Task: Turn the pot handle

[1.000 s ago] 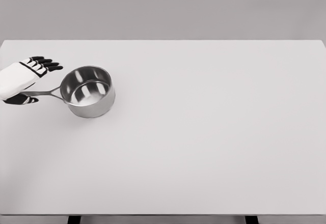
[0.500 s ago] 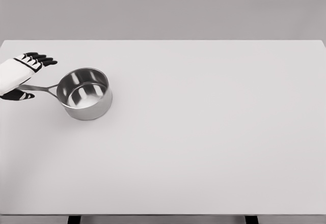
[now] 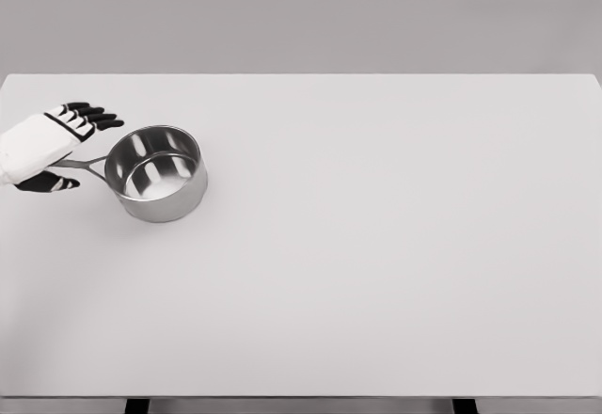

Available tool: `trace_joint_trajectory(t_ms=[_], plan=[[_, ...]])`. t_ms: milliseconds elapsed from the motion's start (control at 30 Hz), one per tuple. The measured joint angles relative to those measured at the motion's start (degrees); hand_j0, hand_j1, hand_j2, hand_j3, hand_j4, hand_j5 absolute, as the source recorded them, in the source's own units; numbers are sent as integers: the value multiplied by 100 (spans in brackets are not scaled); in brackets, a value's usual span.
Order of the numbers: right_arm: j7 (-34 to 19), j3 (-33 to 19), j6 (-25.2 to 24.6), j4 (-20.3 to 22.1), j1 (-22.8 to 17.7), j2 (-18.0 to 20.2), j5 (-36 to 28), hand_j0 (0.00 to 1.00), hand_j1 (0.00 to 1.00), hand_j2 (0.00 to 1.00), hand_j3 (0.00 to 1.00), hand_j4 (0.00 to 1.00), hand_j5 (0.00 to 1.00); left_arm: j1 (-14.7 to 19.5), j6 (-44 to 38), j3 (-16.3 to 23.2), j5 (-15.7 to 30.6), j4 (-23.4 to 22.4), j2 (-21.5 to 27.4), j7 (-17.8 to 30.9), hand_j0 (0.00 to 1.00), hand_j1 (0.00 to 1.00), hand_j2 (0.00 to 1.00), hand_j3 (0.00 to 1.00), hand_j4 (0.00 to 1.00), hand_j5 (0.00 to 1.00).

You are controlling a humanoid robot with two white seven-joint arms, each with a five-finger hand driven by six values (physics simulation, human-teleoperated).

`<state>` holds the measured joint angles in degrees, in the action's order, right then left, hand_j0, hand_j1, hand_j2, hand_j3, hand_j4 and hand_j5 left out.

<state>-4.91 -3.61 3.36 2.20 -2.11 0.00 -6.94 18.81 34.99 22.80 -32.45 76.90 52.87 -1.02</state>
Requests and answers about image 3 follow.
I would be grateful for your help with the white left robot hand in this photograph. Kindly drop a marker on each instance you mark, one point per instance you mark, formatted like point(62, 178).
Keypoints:
point(40, 143)

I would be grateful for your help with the stainless steel saucepan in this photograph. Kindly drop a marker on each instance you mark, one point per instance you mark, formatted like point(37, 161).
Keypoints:
point(162, 179)

